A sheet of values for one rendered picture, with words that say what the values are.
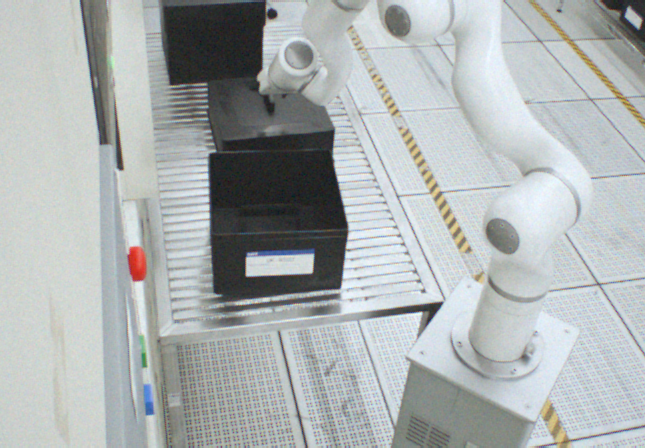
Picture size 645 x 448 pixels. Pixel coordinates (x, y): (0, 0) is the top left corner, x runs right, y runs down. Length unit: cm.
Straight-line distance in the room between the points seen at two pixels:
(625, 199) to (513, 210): 219
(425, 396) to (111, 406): 119
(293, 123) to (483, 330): 75
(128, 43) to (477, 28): 64
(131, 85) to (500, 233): 75
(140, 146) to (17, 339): 141
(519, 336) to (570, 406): 107
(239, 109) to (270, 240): 56
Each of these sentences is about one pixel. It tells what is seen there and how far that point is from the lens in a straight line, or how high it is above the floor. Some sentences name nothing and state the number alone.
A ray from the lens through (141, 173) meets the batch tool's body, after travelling 167.
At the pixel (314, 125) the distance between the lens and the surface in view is 196.
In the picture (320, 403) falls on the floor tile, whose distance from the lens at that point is 241.
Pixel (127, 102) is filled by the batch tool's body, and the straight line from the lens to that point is 157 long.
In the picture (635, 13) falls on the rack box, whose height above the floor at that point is 29.
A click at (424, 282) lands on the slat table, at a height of 76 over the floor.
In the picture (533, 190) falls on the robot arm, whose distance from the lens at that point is 132.
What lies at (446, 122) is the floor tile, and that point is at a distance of 363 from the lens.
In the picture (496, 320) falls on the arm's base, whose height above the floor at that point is 88.
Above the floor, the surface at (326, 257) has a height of 86.
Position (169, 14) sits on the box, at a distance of 219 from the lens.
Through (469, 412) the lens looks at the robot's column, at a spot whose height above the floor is 68.
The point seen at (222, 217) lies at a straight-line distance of 181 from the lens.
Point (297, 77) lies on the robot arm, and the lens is 164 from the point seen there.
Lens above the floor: 196
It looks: 42 degrees down
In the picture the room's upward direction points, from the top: 5 degrees clockwise
